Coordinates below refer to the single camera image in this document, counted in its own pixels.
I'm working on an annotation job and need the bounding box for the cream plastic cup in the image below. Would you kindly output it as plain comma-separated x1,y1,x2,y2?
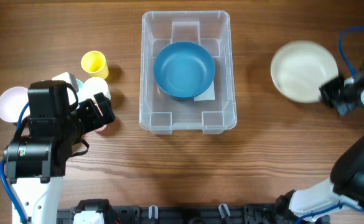
77,77,111,103

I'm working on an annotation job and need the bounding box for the mint green plastic bowl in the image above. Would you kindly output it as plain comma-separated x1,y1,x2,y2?
76,79,83,93

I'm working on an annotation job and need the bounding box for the clear plastic storage container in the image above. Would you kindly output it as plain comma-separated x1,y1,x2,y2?
139,11,237,134

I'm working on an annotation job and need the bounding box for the white plastic bowl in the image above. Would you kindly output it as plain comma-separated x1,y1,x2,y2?
0,86,28,123

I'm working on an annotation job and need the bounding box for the dark blue plastic bowl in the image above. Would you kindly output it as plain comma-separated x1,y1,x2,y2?
153,41,216,99

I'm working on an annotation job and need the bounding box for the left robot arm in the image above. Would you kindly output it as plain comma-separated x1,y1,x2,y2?
0,80,115,223

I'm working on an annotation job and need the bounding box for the yellow plastic cup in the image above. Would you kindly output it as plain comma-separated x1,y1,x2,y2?
80,50,109,79

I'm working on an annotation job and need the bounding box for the large cream plastic bowl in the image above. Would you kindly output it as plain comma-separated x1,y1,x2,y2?
270,40,338,103

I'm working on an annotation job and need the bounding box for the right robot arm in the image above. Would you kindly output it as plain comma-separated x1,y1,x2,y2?
271,64,364,223

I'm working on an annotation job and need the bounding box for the pink plastic cup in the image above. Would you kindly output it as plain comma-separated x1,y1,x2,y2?
94,104,107,133

